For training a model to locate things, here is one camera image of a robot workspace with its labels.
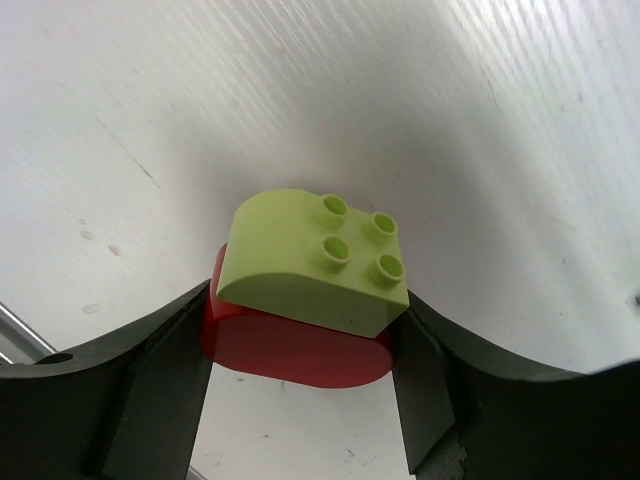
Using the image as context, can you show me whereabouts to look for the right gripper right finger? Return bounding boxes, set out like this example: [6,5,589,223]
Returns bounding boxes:
[391,297,639,479]

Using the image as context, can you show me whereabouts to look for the lime rounded brick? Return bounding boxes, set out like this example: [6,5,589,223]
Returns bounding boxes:
[216,189,409,338]

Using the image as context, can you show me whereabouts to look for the red rounded brick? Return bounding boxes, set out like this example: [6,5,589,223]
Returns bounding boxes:
[199,247,394,389]

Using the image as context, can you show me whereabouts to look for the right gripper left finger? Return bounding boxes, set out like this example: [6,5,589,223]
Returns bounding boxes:
[1,282,212,479]

